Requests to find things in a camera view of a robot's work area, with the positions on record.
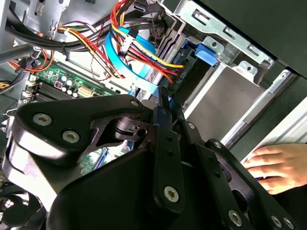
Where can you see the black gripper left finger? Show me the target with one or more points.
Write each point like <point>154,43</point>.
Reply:
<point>72,115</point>

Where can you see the person hand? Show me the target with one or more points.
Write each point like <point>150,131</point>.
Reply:
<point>287,163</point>

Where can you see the hard disk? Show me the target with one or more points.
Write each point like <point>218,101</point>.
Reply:
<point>206,55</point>

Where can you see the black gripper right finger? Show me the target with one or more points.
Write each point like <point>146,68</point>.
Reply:
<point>223,163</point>

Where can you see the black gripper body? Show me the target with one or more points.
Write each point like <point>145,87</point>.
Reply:
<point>108,196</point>

